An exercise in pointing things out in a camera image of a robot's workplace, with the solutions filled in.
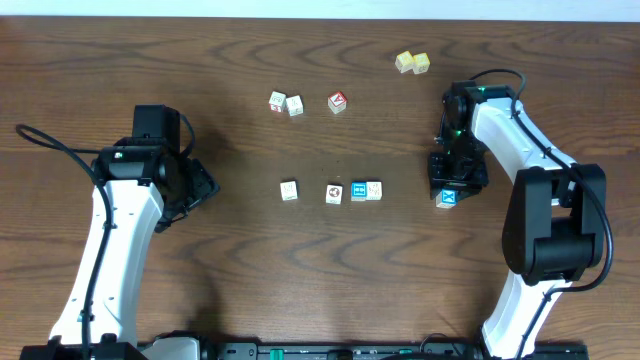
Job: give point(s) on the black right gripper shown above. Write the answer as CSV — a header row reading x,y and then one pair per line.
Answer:
x,y
439,177

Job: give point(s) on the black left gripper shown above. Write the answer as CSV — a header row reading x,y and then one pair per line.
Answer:
x,y
201,181

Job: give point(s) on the wooden block blue X top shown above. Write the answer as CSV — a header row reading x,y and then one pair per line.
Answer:
x,y
446,199

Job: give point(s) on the wooden block number 8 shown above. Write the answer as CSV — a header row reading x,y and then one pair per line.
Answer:
x,y
374,191

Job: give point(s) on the plain wooden block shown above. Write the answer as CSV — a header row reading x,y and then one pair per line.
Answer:
x,y
289,190

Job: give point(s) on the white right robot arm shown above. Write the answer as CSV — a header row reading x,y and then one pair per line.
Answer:
x,y
556,237

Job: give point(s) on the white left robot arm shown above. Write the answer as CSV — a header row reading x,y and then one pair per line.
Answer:
x,y
140,191

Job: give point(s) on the yellow wooden block right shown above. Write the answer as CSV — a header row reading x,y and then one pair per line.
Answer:
x,y
421,63

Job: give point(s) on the wooden block red number 3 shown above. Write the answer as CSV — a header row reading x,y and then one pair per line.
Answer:
x,y
277,102

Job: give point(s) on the wooden block blue letter side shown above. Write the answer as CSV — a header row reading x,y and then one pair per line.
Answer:
x,y
295,105

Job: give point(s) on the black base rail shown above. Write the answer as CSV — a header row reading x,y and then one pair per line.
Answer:
x,y
251,351

